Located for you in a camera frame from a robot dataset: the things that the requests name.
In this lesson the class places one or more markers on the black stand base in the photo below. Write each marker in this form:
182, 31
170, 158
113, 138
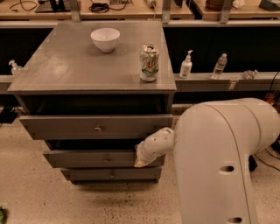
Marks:
252, 164

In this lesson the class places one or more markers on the grey top drawer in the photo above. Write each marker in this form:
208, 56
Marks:
70, 127

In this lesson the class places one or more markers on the crumpled plastic wrapper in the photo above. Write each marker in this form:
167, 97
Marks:
250, 75

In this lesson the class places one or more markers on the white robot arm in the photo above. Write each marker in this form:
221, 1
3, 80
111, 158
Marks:
211, 145

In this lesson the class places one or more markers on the orange power strip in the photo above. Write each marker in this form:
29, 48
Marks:
271, 98

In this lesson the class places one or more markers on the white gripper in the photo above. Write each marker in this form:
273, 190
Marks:
144, 154

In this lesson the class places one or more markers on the white ceramic bowl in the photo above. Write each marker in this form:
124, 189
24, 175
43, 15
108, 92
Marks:
105, 39

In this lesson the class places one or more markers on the green white soda can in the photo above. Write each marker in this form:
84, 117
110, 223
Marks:
149, 57

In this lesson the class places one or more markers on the clear pump sanitizer bottle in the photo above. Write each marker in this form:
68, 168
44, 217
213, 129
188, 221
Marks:
15, 68

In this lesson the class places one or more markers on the grey bottom drawer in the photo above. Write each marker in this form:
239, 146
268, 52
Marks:
152, 173

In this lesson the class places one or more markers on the clear plastic water bottle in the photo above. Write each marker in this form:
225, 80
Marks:
219, 66

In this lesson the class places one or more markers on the grey drawer cabinet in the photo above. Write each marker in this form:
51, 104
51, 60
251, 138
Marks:
69, 76

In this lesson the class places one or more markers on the black monitor stand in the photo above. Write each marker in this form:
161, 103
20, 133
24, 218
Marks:
51, 6

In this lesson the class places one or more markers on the white pump lotion bottle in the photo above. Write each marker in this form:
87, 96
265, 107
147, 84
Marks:
186, 65

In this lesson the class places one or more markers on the grey drawer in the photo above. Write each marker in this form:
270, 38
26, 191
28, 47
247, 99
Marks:
76, 154
152, 173
70, 127

